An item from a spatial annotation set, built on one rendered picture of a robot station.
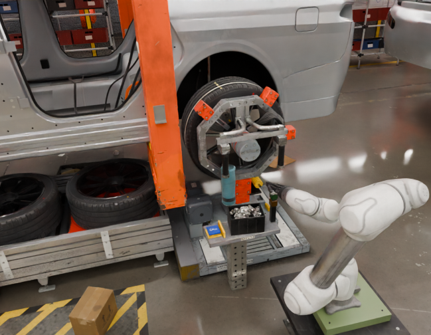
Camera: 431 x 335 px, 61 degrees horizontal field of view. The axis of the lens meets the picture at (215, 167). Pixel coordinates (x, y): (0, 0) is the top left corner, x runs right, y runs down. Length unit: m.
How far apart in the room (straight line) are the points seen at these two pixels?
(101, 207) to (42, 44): 2.21
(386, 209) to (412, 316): 1.34
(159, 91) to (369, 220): 1.21
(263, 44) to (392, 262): 1.71
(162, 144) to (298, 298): 1.05
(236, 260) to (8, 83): 1.73
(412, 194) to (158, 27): 1.31
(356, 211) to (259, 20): 1.64
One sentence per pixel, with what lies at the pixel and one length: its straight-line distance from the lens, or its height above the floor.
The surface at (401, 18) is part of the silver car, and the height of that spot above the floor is 1.22.
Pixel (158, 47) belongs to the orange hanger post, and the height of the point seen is 1.48.
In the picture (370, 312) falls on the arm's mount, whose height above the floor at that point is 0.35.
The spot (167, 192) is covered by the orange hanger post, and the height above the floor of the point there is 0.64.
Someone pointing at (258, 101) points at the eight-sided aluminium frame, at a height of 1.10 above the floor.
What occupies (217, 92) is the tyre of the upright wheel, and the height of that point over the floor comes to 1.15.
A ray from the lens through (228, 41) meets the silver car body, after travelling 2.53.
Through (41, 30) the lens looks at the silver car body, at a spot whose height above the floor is 1.30.
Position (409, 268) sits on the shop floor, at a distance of 2.86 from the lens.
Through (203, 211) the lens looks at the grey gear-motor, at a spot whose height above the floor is 0.35.
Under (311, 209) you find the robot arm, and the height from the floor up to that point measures 0.80.
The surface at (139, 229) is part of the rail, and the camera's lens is 2.48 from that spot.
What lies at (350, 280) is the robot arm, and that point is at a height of 0.54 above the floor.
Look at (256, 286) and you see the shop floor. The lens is 2.51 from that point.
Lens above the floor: 1.84
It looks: 29 degrees down
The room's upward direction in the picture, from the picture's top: 2 degrees counter-clockwise
